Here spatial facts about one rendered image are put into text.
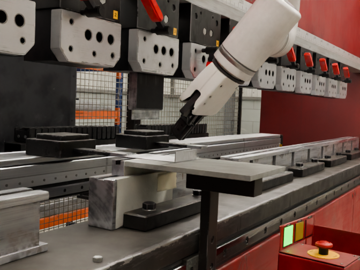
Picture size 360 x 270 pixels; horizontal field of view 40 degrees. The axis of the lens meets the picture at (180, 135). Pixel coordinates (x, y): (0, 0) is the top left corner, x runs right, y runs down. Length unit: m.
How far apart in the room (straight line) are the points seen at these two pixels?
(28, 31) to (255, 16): 0.39
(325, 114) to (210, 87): 2.22
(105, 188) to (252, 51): 0.37
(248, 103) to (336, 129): 5.81
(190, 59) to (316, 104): 2.07
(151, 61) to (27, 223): 0.40
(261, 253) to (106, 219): 0.50
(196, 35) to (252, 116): 7.69
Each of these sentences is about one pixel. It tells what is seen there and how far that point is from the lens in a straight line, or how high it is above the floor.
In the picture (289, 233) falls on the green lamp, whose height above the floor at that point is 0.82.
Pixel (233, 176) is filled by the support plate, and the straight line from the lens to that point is 0.85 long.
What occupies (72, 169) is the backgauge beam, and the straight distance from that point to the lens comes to 1.23.
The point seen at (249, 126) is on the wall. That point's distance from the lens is 8.82.
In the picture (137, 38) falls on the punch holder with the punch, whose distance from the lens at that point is 0.95.
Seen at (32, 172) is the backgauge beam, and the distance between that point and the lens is 1.14.
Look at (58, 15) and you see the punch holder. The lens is 0.80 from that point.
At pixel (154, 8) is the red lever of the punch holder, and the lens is 0.94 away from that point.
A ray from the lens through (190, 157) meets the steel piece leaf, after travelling 1.02.
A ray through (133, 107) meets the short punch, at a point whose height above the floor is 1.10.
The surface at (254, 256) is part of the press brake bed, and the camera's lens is 1.28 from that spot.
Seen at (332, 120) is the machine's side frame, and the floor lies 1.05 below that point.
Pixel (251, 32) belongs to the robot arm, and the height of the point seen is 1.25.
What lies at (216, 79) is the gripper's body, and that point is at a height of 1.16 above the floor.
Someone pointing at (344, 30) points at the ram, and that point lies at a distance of 2.50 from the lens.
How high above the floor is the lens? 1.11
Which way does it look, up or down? 4 degrees down
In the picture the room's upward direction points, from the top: 2 degrees clockwise
